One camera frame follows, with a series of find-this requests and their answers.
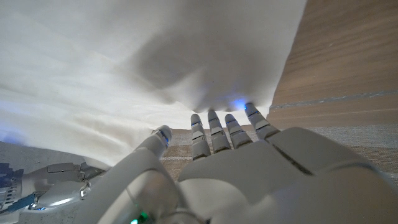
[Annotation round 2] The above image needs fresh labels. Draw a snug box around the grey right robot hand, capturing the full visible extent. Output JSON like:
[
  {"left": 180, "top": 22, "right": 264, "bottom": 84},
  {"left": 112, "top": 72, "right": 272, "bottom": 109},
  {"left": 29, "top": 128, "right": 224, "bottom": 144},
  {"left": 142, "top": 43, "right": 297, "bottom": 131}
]
[{"left": 18, "top": 161, "right": 106, "bottom": 214}]

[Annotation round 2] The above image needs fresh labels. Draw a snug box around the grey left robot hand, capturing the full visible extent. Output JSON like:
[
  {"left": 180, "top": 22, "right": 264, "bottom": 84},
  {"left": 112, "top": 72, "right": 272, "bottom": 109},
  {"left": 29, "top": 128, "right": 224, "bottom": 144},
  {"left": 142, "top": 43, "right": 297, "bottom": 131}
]
[{"left": 74, "top": 102, "right": 398, "bottom": 224}]

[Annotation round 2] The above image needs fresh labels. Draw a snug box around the cream cheesecloth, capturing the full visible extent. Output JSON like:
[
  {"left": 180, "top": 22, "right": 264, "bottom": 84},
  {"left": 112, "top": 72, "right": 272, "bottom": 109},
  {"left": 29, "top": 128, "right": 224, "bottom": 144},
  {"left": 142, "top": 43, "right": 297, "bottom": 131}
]
[{"left": 0, "top": 0, "right": 308, "bottom": 167}]

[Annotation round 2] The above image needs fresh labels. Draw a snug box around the beige striped backdrop cloth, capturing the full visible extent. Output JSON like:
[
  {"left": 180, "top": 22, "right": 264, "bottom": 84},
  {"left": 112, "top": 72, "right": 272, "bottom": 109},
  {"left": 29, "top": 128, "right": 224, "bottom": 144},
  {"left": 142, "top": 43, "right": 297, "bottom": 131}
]
[{"left": 160, "top": 123, "right": 398, "bottom": 187}]

